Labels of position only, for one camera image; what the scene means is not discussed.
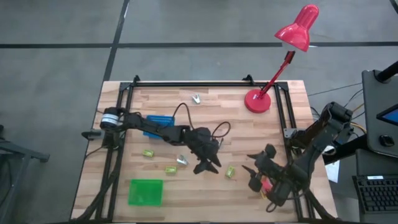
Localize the dark keyboard shelf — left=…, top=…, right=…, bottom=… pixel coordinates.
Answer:
left=352, top=148, right=398, bottom=224

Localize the black round knob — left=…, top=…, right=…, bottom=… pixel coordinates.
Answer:
left=379, top=134, right=395, bottom=147

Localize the green plastic basket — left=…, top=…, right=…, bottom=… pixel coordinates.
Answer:
left=128, top=179, right=164, bottom=207

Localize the black keyboard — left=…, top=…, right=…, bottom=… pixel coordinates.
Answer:
left=352, top=174, right=398, bottom=214

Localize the grey metal stand leg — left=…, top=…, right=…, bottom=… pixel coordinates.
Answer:
left=0, top=124, right=50, bottom=224

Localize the white paper sheet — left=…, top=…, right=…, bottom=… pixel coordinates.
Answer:
left=325, top=160, right=340, bottom=184

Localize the monitor with blue screen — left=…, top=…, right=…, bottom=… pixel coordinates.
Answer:
left=376, top=105, right=398, bottom=126

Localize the blue plastic basket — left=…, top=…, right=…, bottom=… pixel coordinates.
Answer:
left=142, top=114, right=175, bottom=140

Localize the black aluminium table frame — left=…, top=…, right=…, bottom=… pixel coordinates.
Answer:
left=70, top=74, right=336, bottom=222

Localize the thin floor cable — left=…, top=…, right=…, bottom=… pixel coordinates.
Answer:
left=307, top=82, right=363, bottom=97

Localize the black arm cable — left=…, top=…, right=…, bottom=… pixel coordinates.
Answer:
left=172, top=102, right=193, bottom=130
left=210, top=121, right=232, bottom=139

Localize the red desk lamp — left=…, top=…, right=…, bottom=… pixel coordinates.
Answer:
left=244, top=4, right=320, bottom=114

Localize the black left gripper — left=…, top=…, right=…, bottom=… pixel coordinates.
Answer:
left=183, top=126, right=223, bottom=175

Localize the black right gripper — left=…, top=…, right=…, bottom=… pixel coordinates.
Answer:
left=241, top=143, right=285, bottom=192

